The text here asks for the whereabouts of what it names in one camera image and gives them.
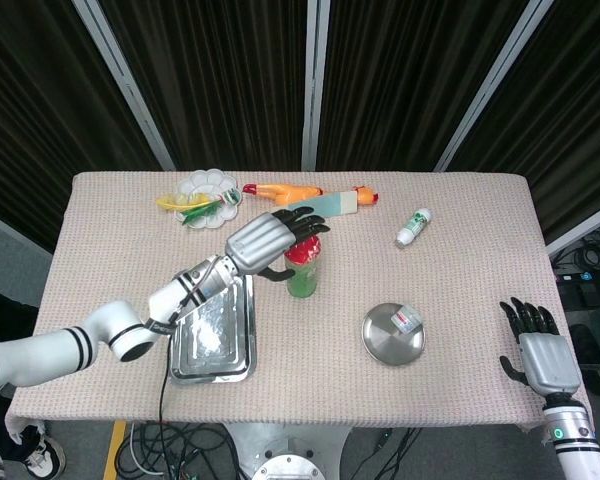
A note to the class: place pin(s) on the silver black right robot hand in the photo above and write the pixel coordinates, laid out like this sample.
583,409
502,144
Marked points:
550,362

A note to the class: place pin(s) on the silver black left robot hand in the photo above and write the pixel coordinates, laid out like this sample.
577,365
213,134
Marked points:
257,245

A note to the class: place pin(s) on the red-lidded green can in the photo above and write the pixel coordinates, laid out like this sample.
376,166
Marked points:
305,280

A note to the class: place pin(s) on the small white jar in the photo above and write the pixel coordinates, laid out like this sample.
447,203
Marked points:
406,319

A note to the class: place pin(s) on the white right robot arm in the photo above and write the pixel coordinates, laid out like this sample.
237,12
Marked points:
577,440

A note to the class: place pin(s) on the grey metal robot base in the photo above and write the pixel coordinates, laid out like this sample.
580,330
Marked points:
290,450

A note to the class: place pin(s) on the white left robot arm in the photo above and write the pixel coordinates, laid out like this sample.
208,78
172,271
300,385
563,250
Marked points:
105,330

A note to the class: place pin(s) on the orange rubber chicken toy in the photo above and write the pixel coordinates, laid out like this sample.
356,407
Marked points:
295,191

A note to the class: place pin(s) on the white flower-shaped palette dish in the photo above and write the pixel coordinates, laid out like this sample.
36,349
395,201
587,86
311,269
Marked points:
200,186

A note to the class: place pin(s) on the yellow green feather shuttlecock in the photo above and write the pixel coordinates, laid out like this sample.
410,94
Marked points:
180,202

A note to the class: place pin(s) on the pink woven tablecloth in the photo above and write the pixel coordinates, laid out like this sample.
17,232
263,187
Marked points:
350,270

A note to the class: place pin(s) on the rectangular steel tray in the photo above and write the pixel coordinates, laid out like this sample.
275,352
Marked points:
220,350

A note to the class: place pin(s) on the white green plastic bottle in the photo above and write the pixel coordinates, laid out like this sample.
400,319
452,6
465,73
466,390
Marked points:
413,227

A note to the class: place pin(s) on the round steel plate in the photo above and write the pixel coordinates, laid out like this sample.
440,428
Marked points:
385,345

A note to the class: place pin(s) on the yellow floor tape strip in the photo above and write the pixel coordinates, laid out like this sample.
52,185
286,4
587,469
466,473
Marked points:
114,450

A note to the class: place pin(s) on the black white sneaker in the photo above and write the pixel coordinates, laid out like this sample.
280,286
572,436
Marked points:
47,457

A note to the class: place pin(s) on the grey partition base rail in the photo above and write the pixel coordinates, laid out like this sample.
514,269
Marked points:
585,225
10,227

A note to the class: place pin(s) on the grey aluminium partition post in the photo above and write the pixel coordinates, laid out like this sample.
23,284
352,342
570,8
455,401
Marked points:
125,85
314,85
490,90

